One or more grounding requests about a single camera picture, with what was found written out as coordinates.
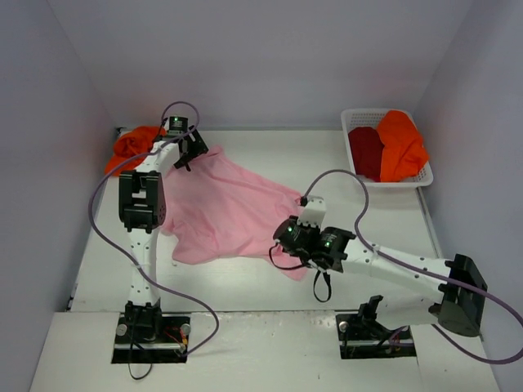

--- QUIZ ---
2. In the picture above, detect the pink t shirt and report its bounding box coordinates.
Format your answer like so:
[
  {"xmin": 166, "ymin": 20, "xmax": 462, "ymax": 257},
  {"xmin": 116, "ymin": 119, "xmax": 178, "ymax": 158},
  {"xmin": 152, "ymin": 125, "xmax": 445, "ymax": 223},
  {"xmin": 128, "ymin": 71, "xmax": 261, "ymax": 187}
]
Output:
[{"xmin": 162, "ymin": 145, "xmax": 308, "ymax": 281}]

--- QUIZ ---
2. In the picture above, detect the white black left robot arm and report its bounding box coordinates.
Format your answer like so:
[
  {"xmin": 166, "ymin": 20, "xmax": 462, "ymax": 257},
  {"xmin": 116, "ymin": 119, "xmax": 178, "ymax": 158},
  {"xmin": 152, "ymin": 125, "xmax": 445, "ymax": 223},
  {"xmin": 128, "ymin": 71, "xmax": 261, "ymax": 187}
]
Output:
[{"xmin": 118, "ymin": 115, "xmax": 208, "ymax": 343}]

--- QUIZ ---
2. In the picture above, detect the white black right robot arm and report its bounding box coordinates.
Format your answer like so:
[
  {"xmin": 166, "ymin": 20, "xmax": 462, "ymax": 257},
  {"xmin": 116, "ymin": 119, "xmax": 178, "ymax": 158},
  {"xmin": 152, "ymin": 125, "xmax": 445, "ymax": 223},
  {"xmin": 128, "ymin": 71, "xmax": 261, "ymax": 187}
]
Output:
[{"xmin": 273, "ymin": 216, "xmax": 487, "ymax": 337}]

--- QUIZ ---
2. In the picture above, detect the orange t shirt on table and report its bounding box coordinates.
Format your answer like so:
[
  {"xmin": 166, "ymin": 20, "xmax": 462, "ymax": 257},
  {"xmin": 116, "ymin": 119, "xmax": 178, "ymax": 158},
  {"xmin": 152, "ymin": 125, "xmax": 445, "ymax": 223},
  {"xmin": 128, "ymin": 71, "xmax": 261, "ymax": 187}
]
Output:
[{"xmin": 105, "ymin": 126, "xmax": 159, "ymax": 176}]

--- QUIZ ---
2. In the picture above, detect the dark red t shirt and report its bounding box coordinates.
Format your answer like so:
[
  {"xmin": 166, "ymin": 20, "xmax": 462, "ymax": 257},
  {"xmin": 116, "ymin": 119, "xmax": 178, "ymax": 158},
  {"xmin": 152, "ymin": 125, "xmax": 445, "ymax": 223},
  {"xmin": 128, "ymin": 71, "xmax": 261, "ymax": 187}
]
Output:
[{"xmin": 348, "ymin": 127, "xmax": 384, "ymax": 182}]

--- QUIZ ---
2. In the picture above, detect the orange t shirt in basket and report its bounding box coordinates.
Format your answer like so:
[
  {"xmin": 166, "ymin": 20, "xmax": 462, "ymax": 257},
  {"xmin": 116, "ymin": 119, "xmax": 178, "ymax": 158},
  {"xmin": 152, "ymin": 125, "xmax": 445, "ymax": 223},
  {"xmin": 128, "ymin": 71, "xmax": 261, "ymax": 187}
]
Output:
[{"xmin": 376, "ymin": 110, "xmax": 429, "ymax": 182}]

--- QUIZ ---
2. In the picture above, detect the white plastic basket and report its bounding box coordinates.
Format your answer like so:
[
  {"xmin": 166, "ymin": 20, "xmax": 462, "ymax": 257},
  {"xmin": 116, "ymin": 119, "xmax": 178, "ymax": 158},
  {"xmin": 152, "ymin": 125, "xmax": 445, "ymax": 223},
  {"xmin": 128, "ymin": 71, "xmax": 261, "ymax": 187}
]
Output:
[{"xmin": 341, "ymin": 108, "xmax": 433, "ymax": 188}]

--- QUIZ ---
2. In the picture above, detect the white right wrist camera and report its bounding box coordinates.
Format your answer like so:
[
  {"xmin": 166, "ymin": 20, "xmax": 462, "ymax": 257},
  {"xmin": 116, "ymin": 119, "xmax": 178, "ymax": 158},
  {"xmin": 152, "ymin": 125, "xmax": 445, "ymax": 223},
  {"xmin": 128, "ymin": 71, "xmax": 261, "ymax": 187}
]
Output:
[{"xmin": 297, "ymin": 196, "xmax": 326, "ymax": 229}]

